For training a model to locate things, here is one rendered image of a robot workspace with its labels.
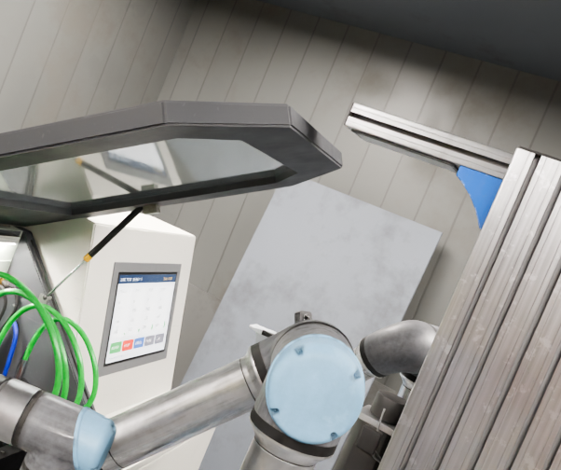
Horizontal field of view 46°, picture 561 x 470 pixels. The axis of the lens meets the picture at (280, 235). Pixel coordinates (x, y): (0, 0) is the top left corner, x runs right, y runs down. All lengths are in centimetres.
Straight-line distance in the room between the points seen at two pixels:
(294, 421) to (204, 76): 367
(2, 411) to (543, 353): 73
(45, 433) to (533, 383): 67
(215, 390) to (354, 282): 254
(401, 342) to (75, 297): 94
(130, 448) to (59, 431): 15
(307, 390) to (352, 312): 266
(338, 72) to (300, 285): 126
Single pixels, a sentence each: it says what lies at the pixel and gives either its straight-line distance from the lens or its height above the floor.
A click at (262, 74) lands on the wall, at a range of 413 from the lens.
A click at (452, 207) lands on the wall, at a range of 356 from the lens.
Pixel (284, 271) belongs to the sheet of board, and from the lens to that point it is 359.
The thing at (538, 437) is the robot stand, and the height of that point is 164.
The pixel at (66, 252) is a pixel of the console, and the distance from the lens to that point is 196.
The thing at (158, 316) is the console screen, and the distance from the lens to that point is 236.
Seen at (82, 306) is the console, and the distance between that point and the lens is 193.
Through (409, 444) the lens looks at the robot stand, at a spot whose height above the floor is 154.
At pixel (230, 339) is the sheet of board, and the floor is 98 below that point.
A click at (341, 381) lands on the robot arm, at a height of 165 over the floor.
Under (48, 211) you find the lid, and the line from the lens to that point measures 179.
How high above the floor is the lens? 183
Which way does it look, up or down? 3 degrees down
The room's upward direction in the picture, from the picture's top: 23 degrees clockwise
